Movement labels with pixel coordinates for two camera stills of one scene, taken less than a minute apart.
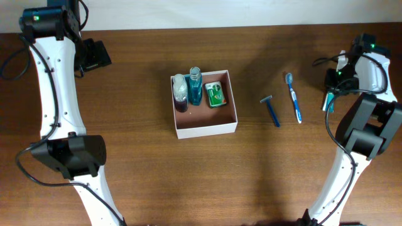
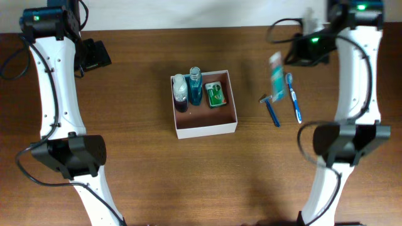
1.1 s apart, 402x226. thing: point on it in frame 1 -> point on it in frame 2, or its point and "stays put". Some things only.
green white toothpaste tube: [329, 103] -> [277, 76]
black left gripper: [98, 55] stays put
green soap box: [215, 94] stays put
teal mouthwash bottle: [195, 86] stays put
